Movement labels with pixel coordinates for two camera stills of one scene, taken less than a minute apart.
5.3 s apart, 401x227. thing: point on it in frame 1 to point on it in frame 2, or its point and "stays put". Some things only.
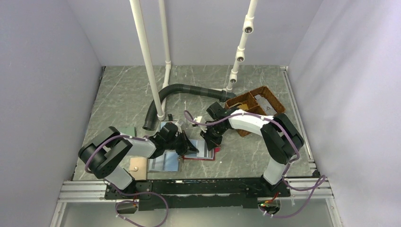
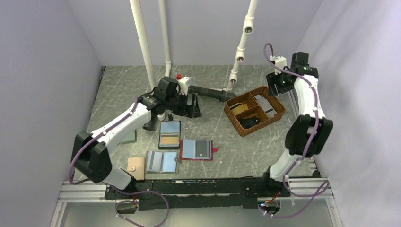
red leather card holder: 204,152 stays put
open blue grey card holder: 169,161 stays put
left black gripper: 187,147 to 193,110
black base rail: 211,194 stays put
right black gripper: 212,143 to 273,79
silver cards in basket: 265,105 stays put
